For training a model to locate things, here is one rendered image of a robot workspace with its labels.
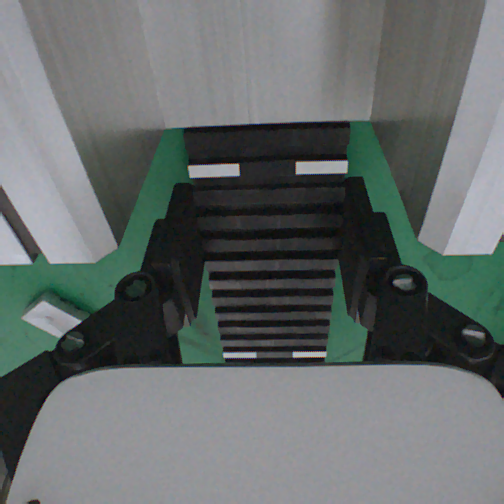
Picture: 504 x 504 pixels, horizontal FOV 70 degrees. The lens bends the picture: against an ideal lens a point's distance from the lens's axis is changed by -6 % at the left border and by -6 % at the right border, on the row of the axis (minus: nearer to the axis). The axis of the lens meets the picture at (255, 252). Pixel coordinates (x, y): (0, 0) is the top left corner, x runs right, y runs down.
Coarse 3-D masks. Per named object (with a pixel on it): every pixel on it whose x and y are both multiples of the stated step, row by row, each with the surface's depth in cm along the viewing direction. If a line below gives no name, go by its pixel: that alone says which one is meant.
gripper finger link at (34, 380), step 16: (48, 352) 10; (16, 368) 10; (32, 368) 10; (48, 368) 10; (64, 368) 10; (0, 384) 9; (16, 384) 9; (32, 384) 9; (48, 384) 9; (0, 400) 9; (16, 400) 9; (32, 400) 9; (0, 416) 9; (16, 416) 9; (32, 416) 9; (0, 432) 8; (16, 432) 8; (0, 448) 8; (16, 448) 8; (16, 464) 8
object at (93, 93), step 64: (0, 0) 3; (64, 0) 4; (128, 0) 6; (192, 0) 6; (256, 0) 6; (320, 0) 6; (384, 0) 6; (448, 0) 4; (0, 64) 3; (64, 64) 4; (128, 64) 6; (192, 64) 7; (256, 64) 7; (320, 64) 7; (384, 64) 7; (448, 64) 4; (0, 128) 4; (64, 128) 4; (128, 128) 6; (384, 128) 7; (448, 128) 4; (0, 192) 5; (64, 192) 5; (128, 192) 6; (448, 192) 5; (0, 256) 6; (64, 256) 6
